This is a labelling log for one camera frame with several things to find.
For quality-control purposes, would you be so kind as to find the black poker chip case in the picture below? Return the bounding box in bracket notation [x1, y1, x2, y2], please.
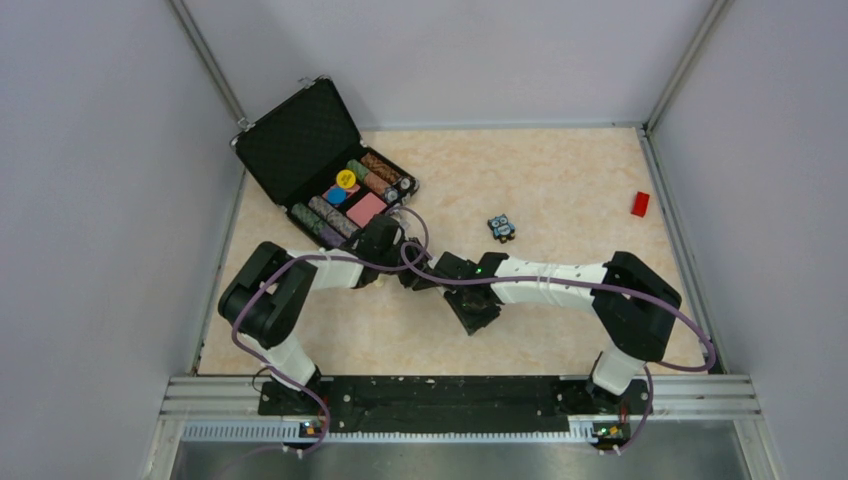
[231, 76, 420, 248]

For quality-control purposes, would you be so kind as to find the red block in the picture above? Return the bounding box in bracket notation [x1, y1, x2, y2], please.
[630, 191, 651, 218]

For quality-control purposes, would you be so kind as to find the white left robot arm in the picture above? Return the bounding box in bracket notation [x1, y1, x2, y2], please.
[217, 214, 430, 414]

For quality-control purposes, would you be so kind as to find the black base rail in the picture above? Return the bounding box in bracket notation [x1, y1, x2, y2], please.
[258, 375, 652, 451]

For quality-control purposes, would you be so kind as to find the yellow poker chip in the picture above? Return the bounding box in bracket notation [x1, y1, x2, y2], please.
[335, 169, 357, 190]

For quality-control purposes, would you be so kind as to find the pink card deck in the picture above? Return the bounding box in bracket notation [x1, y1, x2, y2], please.
[346, 193, 387, 227]

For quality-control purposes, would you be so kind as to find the blue poker chip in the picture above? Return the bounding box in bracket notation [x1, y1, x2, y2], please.
[325, 187, 348, 205]

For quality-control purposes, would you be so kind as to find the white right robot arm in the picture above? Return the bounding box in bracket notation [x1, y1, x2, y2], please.
[431, 251, 682, 412]

